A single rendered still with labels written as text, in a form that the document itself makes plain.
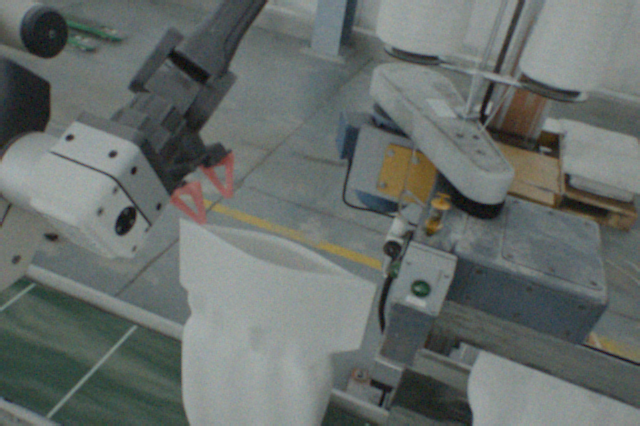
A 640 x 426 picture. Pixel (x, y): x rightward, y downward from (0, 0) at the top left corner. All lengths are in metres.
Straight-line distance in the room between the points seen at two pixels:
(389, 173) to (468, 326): 0.37
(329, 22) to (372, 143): 4.68
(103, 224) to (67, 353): 1.34
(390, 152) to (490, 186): 0.35
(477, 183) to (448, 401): 0.86
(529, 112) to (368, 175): 0.37
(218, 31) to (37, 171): 0.26
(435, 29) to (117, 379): 1.37
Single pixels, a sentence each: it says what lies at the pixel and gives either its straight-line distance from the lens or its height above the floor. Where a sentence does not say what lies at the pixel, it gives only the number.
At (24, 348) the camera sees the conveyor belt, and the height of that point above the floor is 0.38.
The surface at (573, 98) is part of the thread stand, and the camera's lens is 1.05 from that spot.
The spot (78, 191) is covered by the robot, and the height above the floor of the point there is 1.49.
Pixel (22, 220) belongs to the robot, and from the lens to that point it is 0.75.
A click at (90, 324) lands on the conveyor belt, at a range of 1.99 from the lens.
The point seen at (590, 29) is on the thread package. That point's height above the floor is 1.63.
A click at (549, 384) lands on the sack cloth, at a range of 1.22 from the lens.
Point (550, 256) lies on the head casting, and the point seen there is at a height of 1.34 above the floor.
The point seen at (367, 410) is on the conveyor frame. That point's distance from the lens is 1.76.
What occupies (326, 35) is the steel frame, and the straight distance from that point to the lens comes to 5.89.
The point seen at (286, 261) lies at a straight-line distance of 1.28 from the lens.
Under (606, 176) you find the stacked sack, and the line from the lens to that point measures 3.95.
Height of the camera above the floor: 1.80
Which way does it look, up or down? 34 degrees down
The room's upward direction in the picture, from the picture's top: 10 degrees clockwise
